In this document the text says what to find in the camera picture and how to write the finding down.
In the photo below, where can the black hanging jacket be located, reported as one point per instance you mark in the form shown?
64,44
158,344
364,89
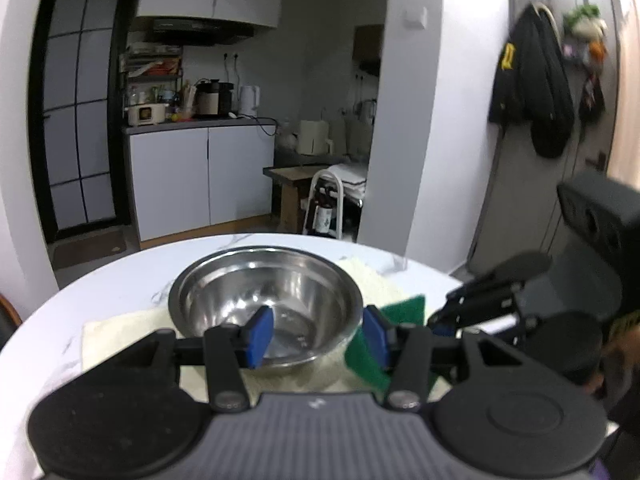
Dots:
540,90

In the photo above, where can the white teapot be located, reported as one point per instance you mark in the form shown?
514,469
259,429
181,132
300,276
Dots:
287,139

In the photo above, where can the wooden bench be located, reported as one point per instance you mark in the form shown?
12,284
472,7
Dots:
292,185

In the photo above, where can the white electric kettle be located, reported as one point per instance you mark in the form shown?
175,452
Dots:
249,101

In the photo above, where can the green scouring pad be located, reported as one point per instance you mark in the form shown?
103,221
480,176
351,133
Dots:
406,310

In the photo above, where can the black kitchen rack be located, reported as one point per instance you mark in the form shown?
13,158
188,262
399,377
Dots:
150,67

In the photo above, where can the white flat stack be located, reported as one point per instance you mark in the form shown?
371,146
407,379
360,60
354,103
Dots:
350,177

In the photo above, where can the black framed glass door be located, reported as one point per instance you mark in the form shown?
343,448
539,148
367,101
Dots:
75,110

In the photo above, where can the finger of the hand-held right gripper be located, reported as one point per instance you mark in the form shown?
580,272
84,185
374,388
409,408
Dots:
480,321
500,285

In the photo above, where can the black chair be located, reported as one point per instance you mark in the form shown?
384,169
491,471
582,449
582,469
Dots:
6,317

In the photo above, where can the grey entrance door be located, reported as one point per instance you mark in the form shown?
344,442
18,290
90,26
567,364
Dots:
520,200

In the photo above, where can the stainless steel bowl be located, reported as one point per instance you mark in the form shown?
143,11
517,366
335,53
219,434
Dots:
300,285

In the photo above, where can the brown wall cabinet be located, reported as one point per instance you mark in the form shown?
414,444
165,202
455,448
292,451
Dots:
369,42

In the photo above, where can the white base cabinet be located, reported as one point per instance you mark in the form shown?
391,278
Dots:
200,180

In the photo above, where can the cream table mat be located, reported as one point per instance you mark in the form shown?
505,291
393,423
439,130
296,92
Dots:
125,335

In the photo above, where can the white wall switch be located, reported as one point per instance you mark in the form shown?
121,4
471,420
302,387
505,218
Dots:
416,18

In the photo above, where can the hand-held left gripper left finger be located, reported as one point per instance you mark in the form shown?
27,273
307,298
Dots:
260,336

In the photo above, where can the black range hood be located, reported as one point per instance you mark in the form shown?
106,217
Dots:
200,30

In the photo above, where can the green and white hanging bag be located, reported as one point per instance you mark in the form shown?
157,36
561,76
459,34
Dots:
585,21

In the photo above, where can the dark hanging bag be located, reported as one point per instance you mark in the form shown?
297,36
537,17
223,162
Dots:
592,97

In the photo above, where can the black countertop appliance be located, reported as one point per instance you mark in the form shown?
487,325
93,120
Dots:
212,100

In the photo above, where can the cream jug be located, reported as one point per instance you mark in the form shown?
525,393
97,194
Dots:
314,136

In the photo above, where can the dark glass bottle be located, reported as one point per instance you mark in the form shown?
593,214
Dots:
322,215

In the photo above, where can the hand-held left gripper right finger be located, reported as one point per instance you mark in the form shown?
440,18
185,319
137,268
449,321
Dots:
375,336

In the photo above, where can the person's right hand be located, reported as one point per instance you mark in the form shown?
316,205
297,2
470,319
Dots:
616,365

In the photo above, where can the white metal frame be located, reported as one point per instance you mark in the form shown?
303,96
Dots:
340,210

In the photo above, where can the brown floor mat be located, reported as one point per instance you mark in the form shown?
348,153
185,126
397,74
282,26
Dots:
90,249

